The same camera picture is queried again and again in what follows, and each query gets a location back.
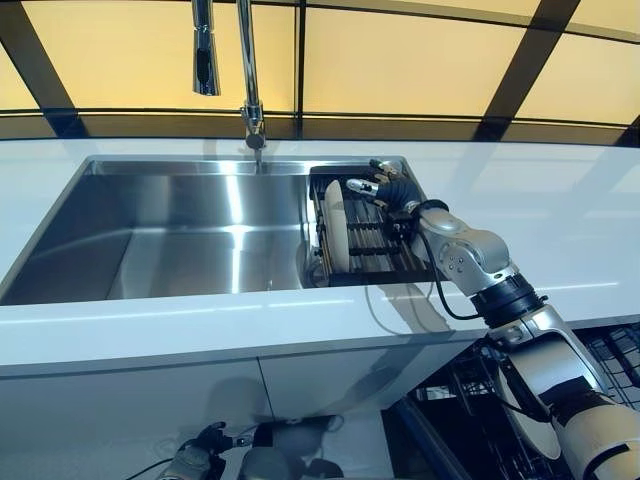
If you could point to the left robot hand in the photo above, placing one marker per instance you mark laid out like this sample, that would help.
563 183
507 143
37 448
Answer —
210 442

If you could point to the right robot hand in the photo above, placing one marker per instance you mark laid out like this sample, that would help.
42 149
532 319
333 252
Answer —
397 192

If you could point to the cream plate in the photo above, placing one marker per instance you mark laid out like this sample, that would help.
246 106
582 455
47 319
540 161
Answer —
336 225

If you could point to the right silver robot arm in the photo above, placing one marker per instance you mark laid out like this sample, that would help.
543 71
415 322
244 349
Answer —
465 250

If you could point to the dishwasher door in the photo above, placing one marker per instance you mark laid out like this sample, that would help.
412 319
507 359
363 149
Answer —
400 440

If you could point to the black dish drying rack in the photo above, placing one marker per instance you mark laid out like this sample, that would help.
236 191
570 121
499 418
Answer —
375 277

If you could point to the wide white cabinet door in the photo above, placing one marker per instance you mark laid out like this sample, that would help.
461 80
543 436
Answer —
125 395

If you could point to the chrome gooseneck kitchen faucet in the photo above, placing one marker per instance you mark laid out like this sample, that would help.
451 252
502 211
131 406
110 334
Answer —
250 75

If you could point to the stainless steel sink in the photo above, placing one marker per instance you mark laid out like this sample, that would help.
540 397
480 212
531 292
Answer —
175 240

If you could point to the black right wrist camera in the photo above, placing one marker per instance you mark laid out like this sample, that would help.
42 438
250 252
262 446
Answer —
402 225

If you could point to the dark window frame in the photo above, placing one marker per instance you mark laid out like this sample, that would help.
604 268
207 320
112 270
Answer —
535 50

